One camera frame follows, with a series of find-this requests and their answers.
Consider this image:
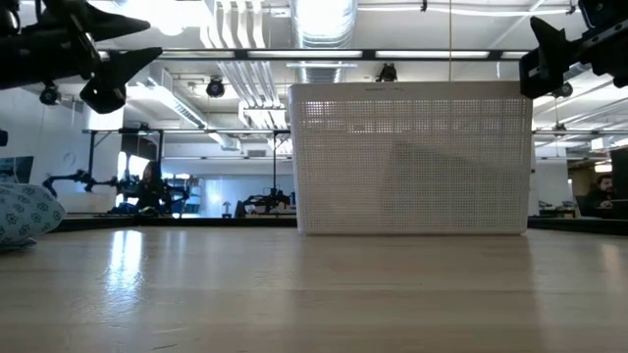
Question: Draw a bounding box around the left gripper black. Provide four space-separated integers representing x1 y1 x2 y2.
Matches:
0 0 164 116

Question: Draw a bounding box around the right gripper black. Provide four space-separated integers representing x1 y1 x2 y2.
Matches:
518 0 628 100

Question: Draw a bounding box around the white perforated plastic basket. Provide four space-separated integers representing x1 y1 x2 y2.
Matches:
288 80 535 236

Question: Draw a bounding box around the black ceiling spotlight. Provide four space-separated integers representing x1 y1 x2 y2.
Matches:
205 76 226 98
38 83 61 107

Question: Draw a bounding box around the black monitor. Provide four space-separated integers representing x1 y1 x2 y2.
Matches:
609 146 628 202

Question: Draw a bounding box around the person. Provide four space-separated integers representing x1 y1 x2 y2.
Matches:
134 160 171 217
581 174 627 220

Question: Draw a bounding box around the silver packet with cross print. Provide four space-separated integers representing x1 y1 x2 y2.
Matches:
0 182 68 248

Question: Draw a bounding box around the black overhead camera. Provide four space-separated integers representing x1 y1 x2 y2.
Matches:
376 62 398 83

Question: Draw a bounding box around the background black rig frame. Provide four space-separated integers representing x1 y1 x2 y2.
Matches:
80 127 293 217

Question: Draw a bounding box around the silver ventilation duct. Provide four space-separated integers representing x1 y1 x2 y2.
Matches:
288 0 358 84

